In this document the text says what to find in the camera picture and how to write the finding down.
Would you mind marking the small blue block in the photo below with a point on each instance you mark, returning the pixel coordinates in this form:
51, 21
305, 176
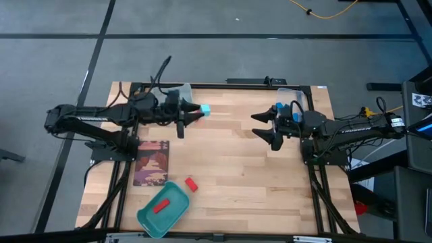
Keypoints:
296, 117

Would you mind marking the teal plastic tray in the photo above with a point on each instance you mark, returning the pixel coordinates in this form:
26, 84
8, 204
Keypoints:
148, 219

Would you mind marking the clear plastic bin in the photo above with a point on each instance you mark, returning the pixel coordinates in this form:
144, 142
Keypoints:
290, 94

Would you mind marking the black mounting bar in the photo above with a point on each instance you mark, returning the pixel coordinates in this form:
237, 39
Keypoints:
249, 81

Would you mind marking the grey plastic bin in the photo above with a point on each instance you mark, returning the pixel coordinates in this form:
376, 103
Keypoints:
187, 89

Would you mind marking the red round object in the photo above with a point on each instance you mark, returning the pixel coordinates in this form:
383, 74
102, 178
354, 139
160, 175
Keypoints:
361, 208

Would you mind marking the cyan cube block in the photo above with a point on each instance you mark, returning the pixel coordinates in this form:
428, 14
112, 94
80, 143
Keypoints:
206, 110

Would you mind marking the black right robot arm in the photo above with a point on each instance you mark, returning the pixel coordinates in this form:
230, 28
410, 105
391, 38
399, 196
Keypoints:
357, 130

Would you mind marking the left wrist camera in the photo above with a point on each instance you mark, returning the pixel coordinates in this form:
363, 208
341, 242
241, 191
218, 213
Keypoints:
180, 130

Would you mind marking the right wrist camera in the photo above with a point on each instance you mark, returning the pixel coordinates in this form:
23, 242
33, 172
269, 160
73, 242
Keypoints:
277, 143

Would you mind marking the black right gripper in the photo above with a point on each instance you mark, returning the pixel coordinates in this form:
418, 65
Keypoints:
310, 125

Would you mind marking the black crossbeam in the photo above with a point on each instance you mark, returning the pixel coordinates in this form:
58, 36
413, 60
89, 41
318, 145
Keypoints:
67, 234

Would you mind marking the black equipment cart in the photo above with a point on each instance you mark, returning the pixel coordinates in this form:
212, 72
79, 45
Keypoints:
416, 155

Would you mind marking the red rectangular block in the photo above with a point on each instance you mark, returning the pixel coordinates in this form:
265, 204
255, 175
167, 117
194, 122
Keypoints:
191, 184

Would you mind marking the white tag marker sheet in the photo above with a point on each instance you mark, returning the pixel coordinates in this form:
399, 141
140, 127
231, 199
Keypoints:
422, 100

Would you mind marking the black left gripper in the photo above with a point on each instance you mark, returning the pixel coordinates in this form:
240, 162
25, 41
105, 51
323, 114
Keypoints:
148, 108

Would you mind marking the canyon print mat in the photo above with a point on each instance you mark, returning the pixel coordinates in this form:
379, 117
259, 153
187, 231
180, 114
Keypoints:
152, 162

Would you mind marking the tablet with blue screen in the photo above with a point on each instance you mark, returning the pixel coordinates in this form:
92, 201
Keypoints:
425, 128

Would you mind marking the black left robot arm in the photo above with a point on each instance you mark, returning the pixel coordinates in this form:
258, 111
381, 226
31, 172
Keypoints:
98, 118

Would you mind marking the black stand foot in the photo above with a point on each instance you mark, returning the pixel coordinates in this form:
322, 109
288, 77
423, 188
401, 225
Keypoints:
384, 86

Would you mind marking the silver metal bracket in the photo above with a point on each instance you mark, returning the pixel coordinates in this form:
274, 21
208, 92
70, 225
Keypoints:
125, 238
312, 239

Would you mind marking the black aluminium table frame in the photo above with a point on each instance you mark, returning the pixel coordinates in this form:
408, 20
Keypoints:
236, 86

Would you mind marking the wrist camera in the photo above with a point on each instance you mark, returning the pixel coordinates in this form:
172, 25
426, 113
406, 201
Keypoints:
180, 130
277, 143

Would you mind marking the long red block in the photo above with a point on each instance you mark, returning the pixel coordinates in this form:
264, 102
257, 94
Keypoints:
161, 206

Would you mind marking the grey stand foot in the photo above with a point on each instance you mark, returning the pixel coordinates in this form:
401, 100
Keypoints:
10, 156

